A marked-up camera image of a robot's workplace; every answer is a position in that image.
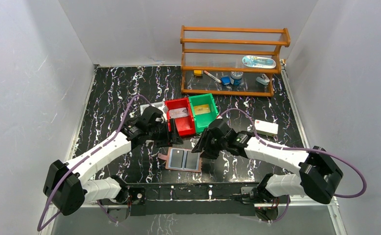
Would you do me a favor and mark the gold yellow card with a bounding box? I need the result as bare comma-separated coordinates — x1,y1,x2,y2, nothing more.
193,104,211,115

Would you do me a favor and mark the white box red label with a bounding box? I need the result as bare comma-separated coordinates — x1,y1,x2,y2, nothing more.
254,119,278,137

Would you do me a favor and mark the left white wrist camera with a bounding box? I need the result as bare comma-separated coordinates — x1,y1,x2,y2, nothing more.
157,107,168,123

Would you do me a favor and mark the grey stapler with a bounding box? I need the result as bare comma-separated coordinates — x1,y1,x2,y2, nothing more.
256,74,270,86

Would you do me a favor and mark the red white marker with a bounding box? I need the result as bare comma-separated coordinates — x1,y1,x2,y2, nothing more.
203,70,222,84

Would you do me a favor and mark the wooden shelf rack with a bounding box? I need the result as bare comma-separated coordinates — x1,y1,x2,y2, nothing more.
180,25,291,97

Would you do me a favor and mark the blue small block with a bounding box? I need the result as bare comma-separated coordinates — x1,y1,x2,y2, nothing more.
221,76,230,85

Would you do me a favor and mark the green plastic bin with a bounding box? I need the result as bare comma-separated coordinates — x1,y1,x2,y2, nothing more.
188,94,219,133

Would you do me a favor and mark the white plastic bin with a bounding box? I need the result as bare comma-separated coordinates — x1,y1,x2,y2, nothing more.
140,101,168,115

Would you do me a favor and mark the yellow small block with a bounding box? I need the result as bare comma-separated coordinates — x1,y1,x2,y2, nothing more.
193,70,203,77

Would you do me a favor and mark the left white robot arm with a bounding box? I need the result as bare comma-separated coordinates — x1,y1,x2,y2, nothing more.
43,106,183,215

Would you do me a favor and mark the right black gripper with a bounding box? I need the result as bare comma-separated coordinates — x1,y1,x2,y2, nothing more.
192,128,227,160

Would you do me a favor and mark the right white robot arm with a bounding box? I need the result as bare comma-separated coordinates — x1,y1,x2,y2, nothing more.
192,119,343,204

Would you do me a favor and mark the white silver card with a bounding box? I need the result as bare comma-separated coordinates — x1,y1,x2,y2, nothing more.
169,107,189,118

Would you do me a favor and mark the red plastic bin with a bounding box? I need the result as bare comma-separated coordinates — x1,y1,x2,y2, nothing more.
165,97,196,137

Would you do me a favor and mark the clear blister package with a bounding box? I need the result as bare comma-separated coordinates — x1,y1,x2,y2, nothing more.
242,55,276,69

